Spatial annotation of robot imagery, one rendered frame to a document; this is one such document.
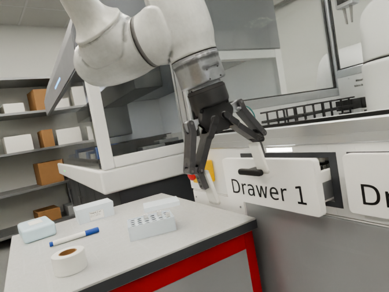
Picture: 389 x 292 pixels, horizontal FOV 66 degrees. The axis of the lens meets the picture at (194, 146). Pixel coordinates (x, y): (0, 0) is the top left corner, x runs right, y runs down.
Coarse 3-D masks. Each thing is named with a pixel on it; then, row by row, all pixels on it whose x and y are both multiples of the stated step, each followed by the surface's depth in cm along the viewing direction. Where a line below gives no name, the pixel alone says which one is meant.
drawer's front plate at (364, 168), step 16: (352, 160) 53; (368, 160) 51; (384, 160) 48; (352, 176) 54; (368, 176) 51; (384, 176) 49; (352, 192) 54; (368, 192) 52; (384, 192) 49; (352, 208) 55; (368, 208) 52; (384, 208) 50
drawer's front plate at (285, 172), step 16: (224, 160) 79; (240, 160) 73; (272, 160) 64; (288, 160) 60; (304, 160) 56; (240, 176) 74; (256, 176) 69; (272, 176) 64; (288, 176) 60; (304, 176) 57; (320, 176) 56; (240, 192) 75; (256, 192) 70; (288, 192) 61; (304, 192) 58; (320, 192) 55; (288, 208) 62; (304, 208) 58; (320, 208) 55
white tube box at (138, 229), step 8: (152, 216) 85; (160, 216) 83; (128, 224) 80; (136, 224) 80; (144, 224) 78; (152, 224) 79; (160, 224) 79; (168, 224) 80; (136, 232) 78; (144, 232) 78; (152, 232) 79; (160, 232) 79
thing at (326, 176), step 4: (328, 168) 61; (324, 172) 59; (328, 172) 60; (324, 176) 59; (328, 176) 60; (324, 180) 59; (328, 180) 59; (324, 184) 59; (328, 184) 59; (324, 188) 59; (328, 188) 59; (332, 188) 60; (324, 192) 58; (328, 192) 59; (332, 192) 60; (324, 196) 58; (328, 196) 59; (332, 196) 60; (328, 200) 59
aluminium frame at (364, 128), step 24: (192, 120) 104; (312, 120) 63; (336, 120) 57; (360, 120) 52; (384, 120) 49; (216, 144) 92; (240, 144) 82; (264, 144) 74; (288, 144) 67; (312, 144) 62
